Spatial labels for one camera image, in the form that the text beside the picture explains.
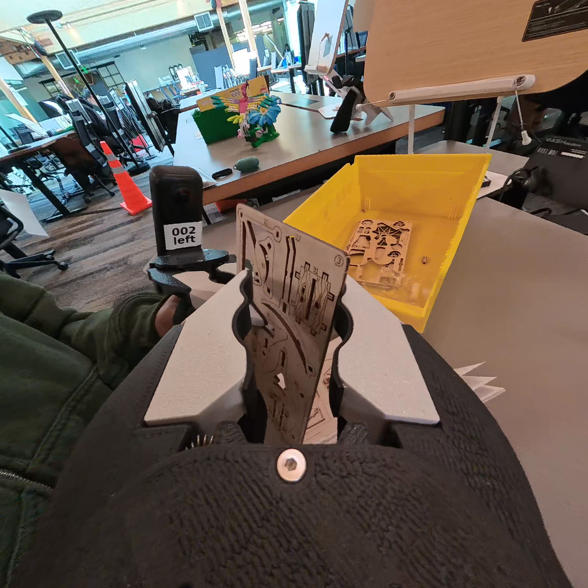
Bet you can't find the long light grey table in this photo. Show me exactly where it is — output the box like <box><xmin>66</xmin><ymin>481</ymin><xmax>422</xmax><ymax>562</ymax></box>
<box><xmin>172</xmin><ymin>89</ymin><xmax>446</xmax><ymax>207</ymax></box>

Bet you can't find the white cord pull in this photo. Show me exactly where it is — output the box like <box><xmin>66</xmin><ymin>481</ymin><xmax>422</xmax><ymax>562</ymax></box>
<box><xmin>514</xmin><ymin>87</ymin><xmax>533</xmax><ymax>145</ymax></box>

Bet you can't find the black curved stand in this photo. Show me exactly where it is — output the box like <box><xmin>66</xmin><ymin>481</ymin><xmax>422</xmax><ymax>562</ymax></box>
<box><xmin>330</xmin><ymin>74</ymin><xmax>367</xmax><ymax>134</ymax></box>

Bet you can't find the green storage bin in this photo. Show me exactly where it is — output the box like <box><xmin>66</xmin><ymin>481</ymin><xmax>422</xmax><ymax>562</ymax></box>
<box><xmin>192</xmin><ymin>108</ymin><xmax>240</xmax><ymax>146</ymax></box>

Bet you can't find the wooden office desk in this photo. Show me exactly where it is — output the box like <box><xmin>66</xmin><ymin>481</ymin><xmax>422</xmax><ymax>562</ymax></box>
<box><xmin>0</xmin><ymin>133</ymin><xmax>115</xmax><ymax>217</ymax></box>

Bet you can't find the black monitor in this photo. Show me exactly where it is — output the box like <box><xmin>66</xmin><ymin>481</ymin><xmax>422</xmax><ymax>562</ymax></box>
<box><xmin>124</xmin><ymin>80</ymin><xmax>175</xmax><ymax>157</ymax></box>

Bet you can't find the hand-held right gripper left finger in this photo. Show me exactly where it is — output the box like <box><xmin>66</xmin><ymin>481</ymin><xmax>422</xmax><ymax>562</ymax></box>
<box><xmin>144</xmin><ymin>270</ymin><xmax>254</xmax><ymax>427</ymax></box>

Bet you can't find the white angled stand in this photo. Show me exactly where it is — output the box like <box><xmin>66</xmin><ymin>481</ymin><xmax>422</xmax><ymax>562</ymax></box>
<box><xmin>356</xmin><ymin>103</ymin><xmax>394</xmax><ymax>123</ymax></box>

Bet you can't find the person's left hand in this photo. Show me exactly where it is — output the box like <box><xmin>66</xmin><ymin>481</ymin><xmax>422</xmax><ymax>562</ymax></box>
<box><xmin>154</xmin><ymin>294</ymin><xmax>183</xmax><ymax>338</ymax></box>

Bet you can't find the black equipment case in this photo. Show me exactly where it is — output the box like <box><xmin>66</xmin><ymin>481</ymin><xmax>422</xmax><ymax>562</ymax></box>
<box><xmin>524</xmin><ymin>135</ymin><xmax>588</xmax><ymax>217</ymax></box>

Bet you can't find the white instruction booklet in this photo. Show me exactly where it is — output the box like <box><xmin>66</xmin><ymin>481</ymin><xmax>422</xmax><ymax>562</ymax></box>
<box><xmin>305</xmin><ymin>356</ymin><xmax>506</xmax><ymax>444</ymax></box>

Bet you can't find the yellow storage bin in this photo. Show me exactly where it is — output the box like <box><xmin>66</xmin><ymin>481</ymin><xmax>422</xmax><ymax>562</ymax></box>
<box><xmin>284</xmin><ymin>154</ymin><xmax>492</xmax><ymax>334</ymax></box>

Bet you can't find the black floor lamp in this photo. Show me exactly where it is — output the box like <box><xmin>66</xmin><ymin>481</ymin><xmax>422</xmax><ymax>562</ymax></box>
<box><xmin>27</xmin><ymin>10</ymin><xmax>159</xmax><ymax>175</ymax></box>

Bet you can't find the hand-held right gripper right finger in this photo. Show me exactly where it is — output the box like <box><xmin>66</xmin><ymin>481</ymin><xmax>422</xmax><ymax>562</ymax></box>
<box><xmin>333</xmin><ymin>275</ymin><xmax>442</xmax><ymax>427</ymax></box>

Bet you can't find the black office chair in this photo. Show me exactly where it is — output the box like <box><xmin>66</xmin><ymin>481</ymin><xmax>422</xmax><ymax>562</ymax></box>
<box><xmin>0</xmin><ymin>204</ymin><xmax>70</xmax><ymax>278</ymax></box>

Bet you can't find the colourful toy bird model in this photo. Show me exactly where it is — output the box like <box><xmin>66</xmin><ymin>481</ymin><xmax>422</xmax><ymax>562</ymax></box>
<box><xmin>209</xmin><ymin>78</ymin><xmax>283</xmax><ymax>148</ymax></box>

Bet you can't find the white board stand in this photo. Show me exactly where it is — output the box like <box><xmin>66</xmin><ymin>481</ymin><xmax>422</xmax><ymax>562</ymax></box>
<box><xmin>388</xmin><ymin>73</ymin><xmax>537</xmax><ymax>154</ymax></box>

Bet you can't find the white tilted board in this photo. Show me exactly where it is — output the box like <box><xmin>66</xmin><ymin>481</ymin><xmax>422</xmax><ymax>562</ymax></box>
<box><xmin>304</xmin><ymin>0</ymin><xmax>351</xmax><ymax>74</ymax></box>

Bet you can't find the clear plastic wrap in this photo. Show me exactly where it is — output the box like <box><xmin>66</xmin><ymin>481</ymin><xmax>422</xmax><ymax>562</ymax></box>
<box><xmin>354</xmin><ymin>271</ymin><xmax>442</xmax><ymax>318</ymax></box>

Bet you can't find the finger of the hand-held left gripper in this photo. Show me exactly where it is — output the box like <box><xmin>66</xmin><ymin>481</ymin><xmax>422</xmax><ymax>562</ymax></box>
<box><xmin>189</xmin><ymin>274</ymin><xmax>239</xmax><ymax>317</ymax></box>
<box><xmin>209</xmin><ymin>259</ymin><xmax>242</xmax><ymax>282</ymax></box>

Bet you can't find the green zip jacket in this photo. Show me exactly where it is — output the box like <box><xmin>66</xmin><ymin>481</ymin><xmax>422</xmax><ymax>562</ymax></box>
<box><xmin>0</xmin><ymin>271</ymin><xmax>161</xmax><ymax>588</ymax></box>

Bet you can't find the person's left forearm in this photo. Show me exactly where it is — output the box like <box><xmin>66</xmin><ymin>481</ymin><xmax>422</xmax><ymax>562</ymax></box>
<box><xmin>60</xmin><ymin>292</ymin><xmax>177</xmax><ymax>391</ymax></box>

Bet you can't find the black cable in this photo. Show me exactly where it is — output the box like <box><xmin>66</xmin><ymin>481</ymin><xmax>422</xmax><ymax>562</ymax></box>
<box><xmin>498</xmin><ymin>165</ymin><xmax>552</xmax><ymax>217</ymax></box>

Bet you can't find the orange traffic cone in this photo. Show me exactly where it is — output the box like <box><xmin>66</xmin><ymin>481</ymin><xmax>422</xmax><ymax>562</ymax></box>
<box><xmin>99</xmin><ymin>140</ymin><xmax>153</xmax><ymax>216</ymax></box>

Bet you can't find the grey desk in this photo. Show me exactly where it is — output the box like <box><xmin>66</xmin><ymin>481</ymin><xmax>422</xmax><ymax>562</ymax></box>
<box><xmin>202</xmin><ymin>193</ymin><xmax>588</xmax><ymax>588</ymax></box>

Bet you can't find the light wood tilted board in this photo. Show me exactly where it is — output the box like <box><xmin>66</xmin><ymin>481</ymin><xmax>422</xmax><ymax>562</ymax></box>
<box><xmin>363</xmin><ymin>0</ymin><xmax>588</xmax><ymax>105</ymax></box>

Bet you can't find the white paper sheet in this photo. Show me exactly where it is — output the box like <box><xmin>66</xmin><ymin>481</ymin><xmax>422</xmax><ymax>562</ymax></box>
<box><xmin>0</xmin><ymin>188</ymin><xmax>49</xmax><ymax>237</ymax></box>

